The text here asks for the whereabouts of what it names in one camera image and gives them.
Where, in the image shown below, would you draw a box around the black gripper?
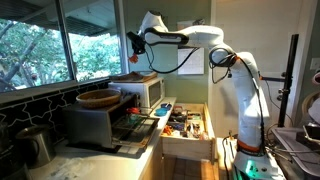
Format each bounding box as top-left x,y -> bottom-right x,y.
126,31 -> 147,59

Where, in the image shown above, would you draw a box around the orange plastic object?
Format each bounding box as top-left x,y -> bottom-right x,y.
128,53 -> 140,65

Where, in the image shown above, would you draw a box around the wooden tray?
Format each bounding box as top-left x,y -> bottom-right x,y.
109,70 -> 158,84

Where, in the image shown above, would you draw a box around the white microwave oven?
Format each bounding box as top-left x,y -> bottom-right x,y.
108,77 -> 166,110

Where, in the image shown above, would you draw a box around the red plastic object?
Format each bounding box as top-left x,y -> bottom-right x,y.
126,107 -> 141,115

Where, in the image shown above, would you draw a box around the green plastic object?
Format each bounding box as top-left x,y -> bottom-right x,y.
128,113 -> 143,123

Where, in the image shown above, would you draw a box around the toaster oven glass door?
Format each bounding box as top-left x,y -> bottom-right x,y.
111,114 -> 161,150

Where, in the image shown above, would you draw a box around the silver toaster oven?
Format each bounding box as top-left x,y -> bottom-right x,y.
62,94 -> 141,149

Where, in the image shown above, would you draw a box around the woven wicker basket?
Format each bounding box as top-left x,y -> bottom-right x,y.
75,88 -> 123,109

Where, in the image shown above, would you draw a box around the light blue bowl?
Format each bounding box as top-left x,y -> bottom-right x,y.
154,107 -> 169,117

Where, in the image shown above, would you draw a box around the orange drawer item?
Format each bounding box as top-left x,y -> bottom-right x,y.
162,125 -> 174,136

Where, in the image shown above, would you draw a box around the open wooden drawer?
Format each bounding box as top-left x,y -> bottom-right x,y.
160,102 -> 217,163

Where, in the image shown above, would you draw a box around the metal kettle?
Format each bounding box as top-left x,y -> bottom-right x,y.
14,124 -> 56,168

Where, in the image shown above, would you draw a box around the person in white shirt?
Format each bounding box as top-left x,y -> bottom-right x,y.
301,69 -> 320,125

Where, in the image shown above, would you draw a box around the grey side table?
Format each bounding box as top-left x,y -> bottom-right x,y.
271,126 -> 320,178

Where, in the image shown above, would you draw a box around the dark device on table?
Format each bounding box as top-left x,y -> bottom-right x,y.
296,124 -> 320,144

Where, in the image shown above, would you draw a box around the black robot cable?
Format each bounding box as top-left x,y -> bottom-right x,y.
144,43 -> 202,75

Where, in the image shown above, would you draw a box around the wall calendar with landscape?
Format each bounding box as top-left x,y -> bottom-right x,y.
176,19 -> 206,76

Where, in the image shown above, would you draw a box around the window frame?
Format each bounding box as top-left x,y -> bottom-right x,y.
0,0 -> 130,94

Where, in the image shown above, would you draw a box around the oven wire rack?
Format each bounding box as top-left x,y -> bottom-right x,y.
113,113 -> 154,138

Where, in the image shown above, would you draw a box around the black floor cables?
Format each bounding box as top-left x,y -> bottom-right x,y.
221,131 -> 240,180

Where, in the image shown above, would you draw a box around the black camera stand pole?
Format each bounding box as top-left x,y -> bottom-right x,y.
278,33 -> 300,128

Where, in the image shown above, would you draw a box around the white wall switch plate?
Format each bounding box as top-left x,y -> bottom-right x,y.
309,57 -> 320,71

